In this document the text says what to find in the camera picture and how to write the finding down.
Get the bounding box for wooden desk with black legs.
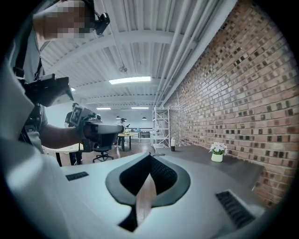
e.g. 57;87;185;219
117;132;138;151

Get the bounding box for dark table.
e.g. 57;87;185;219
151;145;265;206

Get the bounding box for white metal shelf rack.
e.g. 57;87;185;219
151;105;171;149

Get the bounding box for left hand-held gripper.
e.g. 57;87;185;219
70;105;125;153

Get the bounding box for black office chair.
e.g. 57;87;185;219
92;139;115;163

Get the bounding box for light wooden desk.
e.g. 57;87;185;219
42;142;84;167

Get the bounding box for person's grey shirt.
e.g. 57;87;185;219
3;14;71;235

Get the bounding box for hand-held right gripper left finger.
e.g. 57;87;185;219
105;153;150;206

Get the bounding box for person's left forearm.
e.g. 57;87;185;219
41;123;82;150

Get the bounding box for white ceiling pipes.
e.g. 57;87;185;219
153;0;236;107

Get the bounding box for white flowers in white pot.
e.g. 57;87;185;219
208;141;228;162

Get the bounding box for black chest-mounted device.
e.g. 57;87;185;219
22;73;74;108

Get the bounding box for black head camera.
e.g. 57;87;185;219
93;12;111;36

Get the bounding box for rectangular ceiling light panel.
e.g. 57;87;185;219
108;76;152;85

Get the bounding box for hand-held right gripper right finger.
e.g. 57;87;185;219
149;153;191;209

